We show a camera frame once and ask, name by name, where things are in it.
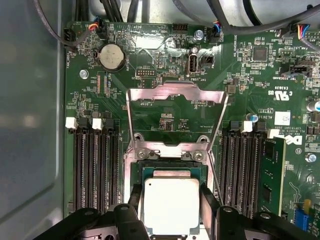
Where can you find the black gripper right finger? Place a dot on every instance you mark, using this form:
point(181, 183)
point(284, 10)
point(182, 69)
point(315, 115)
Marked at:
point(225, 225)

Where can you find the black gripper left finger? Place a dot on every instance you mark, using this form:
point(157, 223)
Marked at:
point(125, 225)

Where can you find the silver green CPU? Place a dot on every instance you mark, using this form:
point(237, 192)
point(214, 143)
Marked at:
point(172, 205)

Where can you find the green RAM stick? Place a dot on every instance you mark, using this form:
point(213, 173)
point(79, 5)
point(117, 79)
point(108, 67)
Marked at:
point(273, 175)

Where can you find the green motherboard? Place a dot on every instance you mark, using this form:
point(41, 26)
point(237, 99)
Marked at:
point(250, 105)

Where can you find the metal socket cover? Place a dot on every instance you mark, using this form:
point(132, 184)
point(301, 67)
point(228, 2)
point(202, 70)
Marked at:
point(160, 91)

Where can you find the black PC case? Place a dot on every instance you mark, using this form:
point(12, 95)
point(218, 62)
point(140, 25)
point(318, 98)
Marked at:
point(30, 100)

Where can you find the silver coin battery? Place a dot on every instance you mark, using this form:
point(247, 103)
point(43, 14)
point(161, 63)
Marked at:
point(111, 56)

